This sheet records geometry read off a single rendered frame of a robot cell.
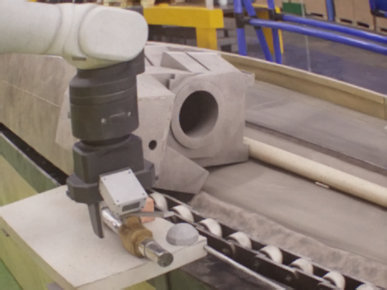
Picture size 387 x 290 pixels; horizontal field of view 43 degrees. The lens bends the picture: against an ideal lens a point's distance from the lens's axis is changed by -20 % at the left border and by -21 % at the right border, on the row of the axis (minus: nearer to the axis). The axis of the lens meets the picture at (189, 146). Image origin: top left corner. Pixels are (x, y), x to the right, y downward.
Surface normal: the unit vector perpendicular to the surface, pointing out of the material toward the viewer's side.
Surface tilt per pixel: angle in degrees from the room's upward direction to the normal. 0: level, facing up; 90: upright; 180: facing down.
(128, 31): 90
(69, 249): 0
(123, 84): 91
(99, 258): 0
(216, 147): 90
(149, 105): 90
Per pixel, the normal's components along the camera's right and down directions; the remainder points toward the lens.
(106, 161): 0.55, 0.24
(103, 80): 0.11, -0.45
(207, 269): -0.06, -0.94
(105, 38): 0.76, 0.17
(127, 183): 0.22, -0.70
